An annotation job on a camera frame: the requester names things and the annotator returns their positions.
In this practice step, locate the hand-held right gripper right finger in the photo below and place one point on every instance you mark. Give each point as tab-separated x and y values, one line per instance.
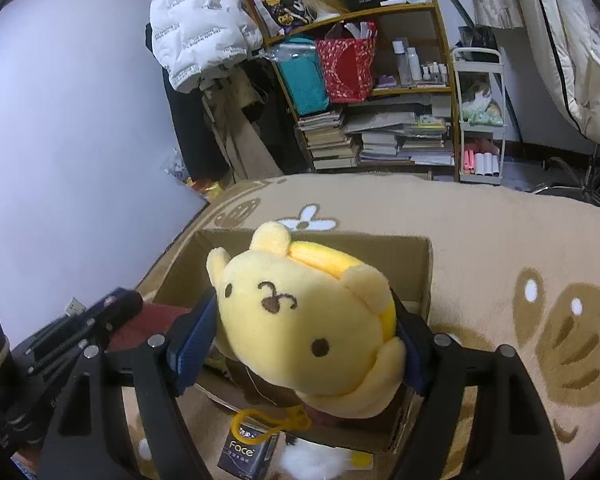
415	366

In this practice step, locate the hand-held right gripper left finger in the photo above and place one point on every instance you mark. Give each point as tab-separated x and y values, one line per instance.
195	350

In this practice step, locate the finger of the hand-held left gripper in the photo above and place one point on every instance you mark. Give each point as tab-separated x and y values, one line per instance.
55	365
110	310

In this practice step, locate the yellow bear plush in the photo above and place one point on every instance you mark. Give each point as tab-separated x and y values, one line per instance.
290	320

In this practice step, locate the cardboard box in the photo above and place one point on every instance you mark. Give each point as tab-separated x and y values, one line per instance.
380	257

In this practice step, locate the brown plush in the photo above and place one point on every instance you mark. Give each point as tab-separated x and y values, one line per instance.
260	385

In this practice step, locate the yellow plastic clasp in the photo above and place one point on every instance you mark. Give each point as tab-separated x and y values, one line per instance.
240	422
300	422

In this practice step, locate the dark blue tissue packet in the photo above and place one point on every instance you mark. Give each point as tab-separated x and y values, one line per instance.
245	455

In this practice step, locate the beige printed blanket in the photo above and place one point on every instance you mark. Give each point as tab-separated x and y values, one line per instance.
480	240

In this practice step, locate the white chick plush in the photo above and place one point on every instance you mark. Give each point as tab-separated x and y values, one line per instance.
305	460

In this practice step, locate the black coat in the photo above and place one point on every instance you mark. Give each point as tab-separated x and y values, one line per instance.
195	130

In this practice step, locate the brown cardboard sheets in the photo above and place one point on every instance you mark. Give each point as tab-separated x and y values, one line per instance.
245	145

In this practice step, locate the pile of books and papers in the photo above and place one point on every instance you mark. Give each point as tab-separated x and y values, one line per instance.
405	140

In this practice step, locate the stack of old books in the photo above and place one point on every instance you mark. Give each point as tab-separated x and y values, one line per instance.
327	142

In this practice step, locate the metal stand legs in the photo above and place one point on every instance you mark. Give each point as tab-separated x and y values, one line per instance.
595	180

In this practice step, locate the white trolley cart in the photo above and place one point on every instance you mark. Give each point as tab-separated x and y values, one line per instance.
480	115

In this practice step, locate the teal bag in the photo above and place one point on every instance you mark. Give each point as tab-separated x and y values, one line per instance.
302	82

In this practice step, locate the row of cosmetic bottles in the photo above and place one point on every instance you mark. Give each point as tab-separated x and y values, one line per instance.
415	67

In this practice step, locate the red patterned gift bag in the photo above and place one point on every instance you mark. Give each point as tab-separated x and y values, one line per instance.
347	72

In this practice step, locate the white puffer jacket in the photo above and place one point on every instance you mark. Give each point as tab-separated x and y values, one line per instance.
195	20

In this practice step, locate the wooden shelf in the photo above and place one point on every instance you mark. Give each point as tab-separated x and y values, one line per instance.
442	60

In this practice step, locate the dark printed bag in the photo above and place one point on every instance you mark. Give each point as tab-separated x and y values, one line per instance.
275	2

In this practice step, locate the cream duvet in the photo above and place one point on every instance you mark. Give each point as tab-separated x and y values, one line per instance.
575	35

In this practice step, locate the wall socket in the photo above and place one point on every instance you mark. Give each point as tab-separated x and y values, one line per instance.
73	307

